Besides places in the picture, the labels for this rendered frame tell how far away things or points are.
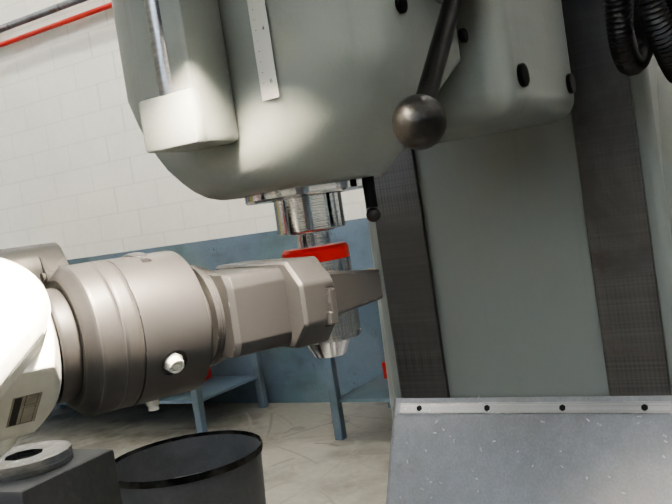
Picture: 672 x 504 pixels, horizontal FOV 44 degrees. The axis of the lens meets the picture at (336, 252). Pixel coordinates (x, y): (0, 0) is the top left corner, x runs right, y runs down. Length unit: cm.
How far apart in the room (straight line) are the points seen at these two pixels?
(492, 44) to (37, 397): 39
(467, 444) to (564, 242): 25
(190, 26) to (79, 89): 646
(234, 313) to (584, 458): 50
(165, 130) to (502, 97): 26
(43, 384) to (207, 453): 240
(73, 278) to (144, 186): 601
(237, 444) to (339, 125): 234
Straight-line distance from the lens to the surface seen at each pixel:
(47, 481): 84
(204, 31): 49
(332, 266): 56
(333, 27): 49
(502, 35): 64
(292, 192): 54
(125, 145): 660
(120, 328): 47
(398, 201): 96
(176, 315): 48
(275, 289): 52
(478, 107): 64
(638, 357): 90
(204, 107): 48
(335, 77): 49
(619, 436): 91
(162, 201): 637
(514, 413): 94
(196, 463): 287
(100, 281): 48
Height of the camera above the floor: 129
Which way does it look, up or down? 3 degrees down
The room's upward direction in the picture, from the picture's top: 9 degrees counter-clockwise
